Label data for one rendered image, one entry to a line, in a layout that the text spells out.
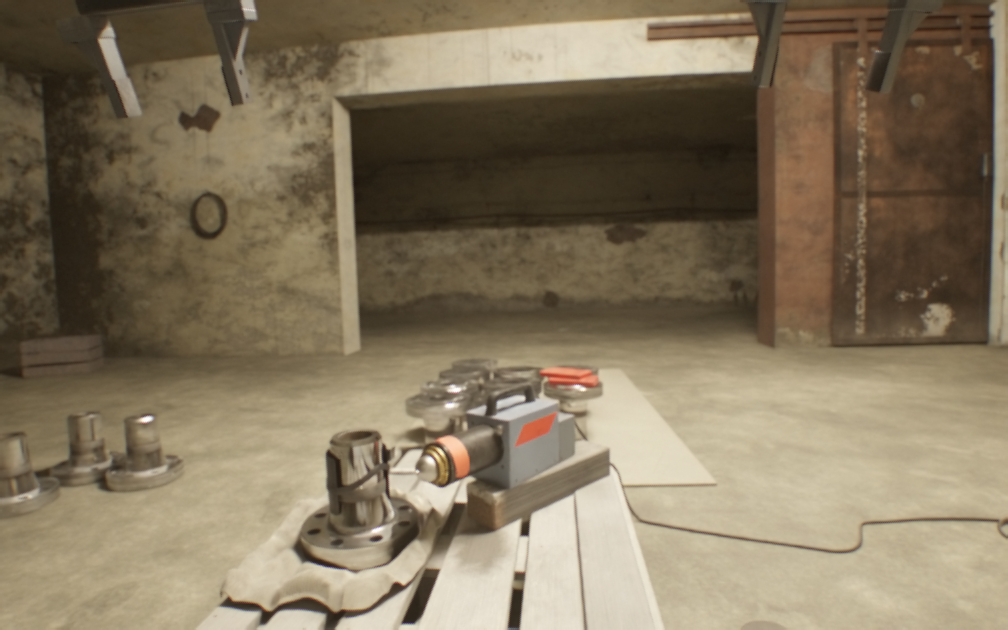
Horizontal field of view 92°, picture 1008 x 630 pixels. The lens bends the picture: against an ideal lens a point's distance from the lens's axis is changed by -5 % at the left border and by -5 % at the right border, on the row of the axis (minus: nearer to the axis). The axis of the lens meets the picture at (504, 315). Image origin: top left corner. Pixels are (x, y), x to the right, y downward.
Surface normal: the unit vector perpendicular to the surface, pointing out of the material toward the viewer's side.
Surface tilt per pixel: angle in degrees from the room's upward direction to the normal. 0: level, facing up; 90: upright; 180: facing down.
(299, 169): 90
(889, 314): 90
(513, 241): 90
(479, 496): 90
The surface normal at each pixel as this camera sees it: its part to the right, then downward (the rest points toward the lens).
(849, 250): -0.11, 0.08
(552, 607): -0.03, -1.00
